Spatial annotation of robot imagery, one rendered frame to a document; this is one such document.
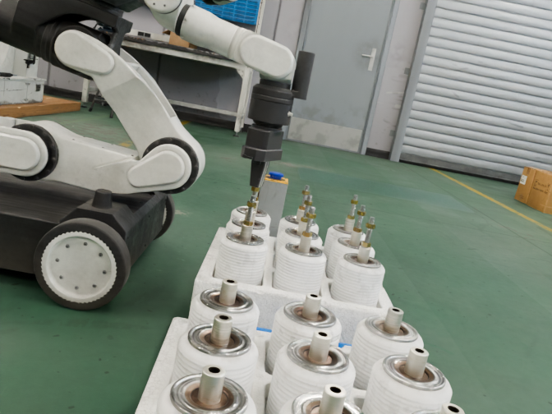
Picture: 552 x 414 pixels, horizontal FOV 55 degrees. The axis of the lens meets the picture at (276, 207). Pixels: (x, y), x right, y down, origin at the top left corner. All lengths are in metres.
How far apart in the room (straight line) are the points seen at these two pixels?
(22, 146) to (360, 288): 0.86
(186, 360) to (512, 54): 6.19
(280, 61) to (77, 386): 0.69
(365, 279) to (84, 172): 0.76
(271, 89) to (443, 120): 5.35
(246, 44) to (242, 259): 0.41
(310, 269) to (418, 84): 5.34
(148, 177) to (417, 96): 5.16
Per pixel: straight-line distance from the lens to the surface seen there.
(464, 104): 6.43
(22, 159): 1.43
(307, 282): 1.04
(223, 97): 6.18
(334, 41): 6.19
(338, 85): 6.18
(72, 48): 1.38
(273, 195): 1.41
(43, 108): 4.61
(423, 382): 0.67
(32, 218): 1.30
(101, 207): 1.27
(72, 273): 1.25
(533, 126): 6.75
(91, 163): 1.42
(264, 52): 1.08
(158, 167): 1.32
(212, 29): 1.12
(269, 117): 1.09
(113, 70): 1.36
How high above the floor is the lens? 0.55
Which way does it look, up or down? 12 degrees down
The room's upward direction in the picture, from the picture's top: 11 degrees clockwise
